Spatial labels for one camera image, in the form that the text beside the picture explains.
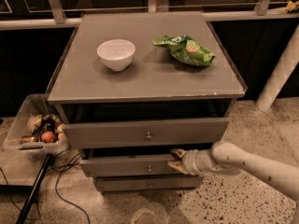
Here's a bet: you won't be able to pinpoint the green chip bag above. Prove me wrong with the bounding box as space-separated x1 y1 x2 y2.
152 35 215 67

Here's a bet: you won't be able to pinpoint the grey top drawer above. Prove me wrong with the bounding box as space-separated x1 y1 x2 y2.
63 118 229 149

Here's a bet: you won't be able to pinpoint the white diagonal pipe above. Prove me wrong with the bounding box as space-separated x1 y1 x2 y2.
255 25 299 112

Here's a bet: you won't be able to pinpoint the red apple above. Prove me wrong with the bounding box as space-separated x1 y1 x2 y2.
41 132 55 143

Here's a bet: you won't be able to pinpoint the grey drawer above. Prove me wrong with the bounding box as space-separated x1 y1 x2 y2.
94 175 203 192
63 118 229 149
80 148 178 177

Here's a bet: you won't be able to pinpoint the metal window railing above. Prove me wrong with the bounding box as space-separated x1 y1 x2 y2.
0 0 299 30

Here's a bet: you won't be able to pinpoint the grey drawer cabinet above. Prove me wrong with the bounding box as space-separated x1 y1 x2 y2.
44 11 248 192

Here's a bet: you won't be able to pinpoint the black pole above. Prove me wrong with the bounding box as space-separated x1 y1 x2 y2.
16 154 53 224

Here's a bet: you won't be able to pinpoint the white ceramic bowl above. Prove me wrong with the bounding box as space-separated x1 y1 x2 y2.
97 39 135 71

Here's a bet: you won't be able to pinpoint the snack wrappers in bin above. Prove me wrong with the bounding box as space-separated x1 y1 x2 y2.
19 114 63 144

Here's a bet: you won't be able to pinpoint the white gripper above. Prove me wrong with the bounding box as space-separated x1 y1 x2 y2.
167 148 212 175

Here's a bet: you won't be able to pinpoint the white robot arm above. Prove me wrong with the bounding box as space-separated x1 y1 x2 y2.
167 141 299 224

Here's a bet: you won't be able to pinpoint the clear plastic bin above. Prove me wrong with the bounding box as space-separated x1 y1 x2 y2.
3 94 69 159

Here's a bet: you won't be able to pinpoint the black floor cable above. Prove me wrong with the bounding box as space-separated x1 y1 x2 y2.
0 145 92 224

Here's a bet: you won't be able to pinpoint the grey bottom drawer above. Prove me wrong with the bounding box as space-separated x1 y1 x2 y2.
94 175 203 192

